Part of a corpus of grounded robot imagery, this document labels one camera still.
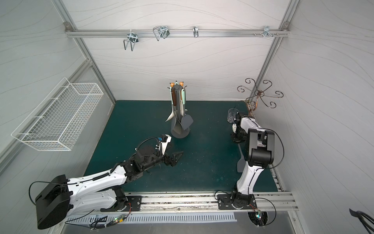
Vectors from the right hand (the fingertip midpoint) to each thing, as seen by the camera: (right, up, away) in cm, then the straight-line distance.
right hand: (241, 140), depth 94 cm
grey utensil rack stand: (-42, +7, -1) cm, 43 cm away
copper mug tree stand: (+19, +28, +29) cm, 45 cm away
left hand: (-40, -1, -20) cm, 45 cm away
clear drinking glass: (-2, +17, +15) cm, 23 cm away
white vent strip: (-50, -34, -24) cm, 65 cm away
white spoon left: (-45, +17, -4) cm, 48 cm away
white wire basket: (-98, +14, -26) cm, 102 cm away
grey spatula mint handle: (-36, +14, -1) cm, 39 cm away
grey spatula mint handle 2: (-2, -13, -6) cm, 15 cm away
